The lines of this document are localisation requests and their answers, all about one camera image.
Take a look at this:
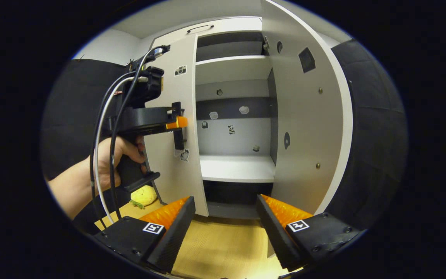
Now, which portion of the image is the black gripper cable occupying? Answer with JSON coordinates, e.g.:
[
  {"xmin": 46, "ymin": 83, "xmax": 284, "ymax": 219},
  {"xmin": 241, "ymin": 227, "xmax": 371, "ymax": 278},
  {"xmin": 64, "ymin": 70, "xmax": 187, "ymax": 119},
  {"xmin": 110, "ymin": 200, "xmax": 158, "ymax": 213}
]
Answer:
[
  {"xmin": 89, "ymin": 71, "xmax": 136, "ymax": 231},
  {"xmin": 109, "ymin": 46, "xmax": 169, "ymax": 221}
]

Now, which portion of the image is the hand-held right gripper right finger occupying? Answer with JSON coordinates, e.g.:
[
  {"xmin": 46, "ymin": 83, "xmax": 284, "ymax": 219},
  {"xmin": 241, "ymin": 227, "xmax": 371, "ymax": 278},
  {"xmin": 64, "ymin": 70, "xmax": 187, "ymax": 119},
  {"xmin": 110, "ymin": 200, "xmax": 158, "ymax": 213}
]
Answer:
[{"xmin": 256, "ymin": 194, "xmax": 363, "ymax": 270}]

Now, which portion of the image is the white cabinet shelf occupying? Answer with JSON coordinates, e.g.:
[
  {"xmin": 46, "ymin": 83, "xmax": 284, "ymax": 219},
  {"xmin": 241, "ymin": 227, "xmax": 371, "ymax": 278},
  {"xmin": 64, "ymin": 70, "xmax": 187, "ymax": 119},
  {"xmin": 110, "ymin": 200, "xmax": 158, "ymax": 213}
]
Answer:
[
  {"xmin": 195, "ymin": 55, "xmax": 273, "ymax": 85},
  {"xmin": 200, "ymin": 154, "xmax": 276, "ymax": 183}
]

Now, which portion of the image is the beige double-door shoe cabinet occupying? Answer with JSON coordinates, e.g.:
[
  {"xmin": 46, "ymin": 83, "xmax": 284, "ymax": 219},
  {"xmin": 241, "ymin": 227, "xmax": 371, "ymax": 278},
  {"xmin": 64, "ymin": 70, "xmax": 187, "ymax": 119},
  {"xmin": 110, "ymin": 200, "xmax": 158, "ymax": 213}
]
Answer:
[{"xmin": 142, "ymin": 0, "xmax": 353, "ymax": 221}]

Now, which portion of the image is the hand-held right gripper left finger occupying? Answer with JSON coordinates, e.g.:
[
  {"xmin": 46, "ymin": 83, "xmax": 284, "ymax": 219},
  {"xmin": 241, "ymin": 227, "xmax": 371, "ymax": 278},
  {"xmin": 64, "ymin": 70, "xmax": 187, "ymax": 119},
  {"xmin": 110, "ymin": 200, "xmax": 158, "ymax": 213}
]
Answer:
[{"xmin": 93, "ymin": 196, "xmax": 196, "ymax": 274}]

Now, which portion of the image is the black backdrop cloth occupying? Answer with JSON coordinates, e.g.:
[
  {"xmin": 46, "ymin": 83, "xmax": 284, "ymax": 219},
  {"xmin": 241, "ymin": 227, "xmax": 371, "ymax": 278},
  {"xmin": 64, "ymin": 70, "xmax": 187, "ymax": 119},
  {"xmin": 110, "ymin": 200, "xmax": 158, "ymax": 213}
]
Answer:
[
  {"xmin": 326, "ymin": 39, "xmax": 408, "ymax": 231},
  {"xmin": 41, "ymin": 58, "xmax": 130, "ymax": 233}
]

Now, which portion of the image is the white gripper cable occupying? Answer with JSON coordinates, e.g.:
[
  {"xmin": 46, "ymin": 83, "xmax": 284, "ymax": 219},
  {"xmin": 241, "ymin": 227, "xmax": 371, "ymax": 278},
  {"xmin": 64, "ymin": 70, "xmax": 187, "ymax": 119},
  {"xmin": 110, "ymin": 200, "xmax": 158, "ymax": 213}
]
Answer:
[{"xmin": 93, "ymin": 76, "xmax": 148, "ymax": 225}]

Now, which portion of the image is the yellow plush toy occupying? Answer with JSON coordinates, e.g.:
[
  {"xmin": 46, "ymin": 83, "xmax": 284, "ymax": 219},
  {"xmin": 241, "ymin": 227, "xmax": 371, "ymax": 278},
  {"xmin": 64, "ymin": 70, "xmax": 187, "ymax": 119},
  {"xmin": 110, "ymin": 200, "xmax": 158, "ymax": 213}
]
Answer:
[{"xmin": 130, "ymin": 185, "xmax": 158, "ymax": 210}]

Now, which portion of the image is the beige cabinet door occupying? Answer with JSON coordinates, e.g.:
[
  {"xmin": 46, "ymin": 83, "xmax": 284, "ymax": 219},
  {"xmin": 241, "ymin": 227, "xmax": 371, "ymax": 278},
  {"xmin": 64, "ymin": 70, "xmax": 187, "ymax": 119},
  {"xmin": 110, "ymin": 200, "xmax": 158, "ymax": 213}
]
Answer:
[
  {"xmin": 144, "ymin": 34, "xmax": 209, "ymax": 217},
  {"xmin": 261, "ymin": 0, "xmax": 353, "ymax": 215}
]

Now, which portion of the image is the black cabinet top handle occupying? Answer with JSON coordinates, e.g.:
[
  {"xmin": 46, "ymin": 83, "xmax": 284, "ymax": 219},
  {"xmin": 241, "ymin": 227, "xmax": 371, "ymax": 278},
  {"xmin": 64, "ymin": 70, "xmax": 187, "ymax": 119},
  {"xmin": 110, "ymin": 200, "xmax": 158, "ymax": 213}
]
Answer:
[{"xmin": 186, "ymin": 24, "xmax": 214, "ymax": 34}]

